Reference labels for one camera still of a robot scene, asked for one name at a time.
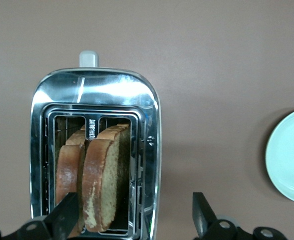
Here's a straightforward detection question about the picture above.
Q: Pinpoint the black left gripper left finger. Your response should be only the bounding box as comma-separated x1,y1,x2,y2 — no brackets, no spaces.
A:
0,192,79,240

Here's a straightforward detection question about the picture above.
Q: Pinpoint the silver two-slot toaster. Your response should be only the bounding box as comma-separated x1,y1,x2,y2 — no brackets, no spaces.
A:
29,50,162,240

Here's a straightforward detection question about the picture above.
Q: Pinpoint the mint green plate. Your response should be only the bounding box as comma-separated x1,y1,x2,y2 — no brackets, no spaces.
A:
265,106,294,205

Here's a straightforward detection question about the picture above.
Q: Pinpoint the brown bread slice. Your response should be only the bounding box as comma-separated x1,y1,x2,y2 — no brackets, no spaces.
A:
54,123,87,238
81,122,132,233

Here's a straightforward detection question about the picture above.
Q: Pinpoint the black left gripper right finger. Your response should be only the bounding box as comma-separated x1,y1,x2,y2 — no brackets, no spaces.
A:
193,191,286,240

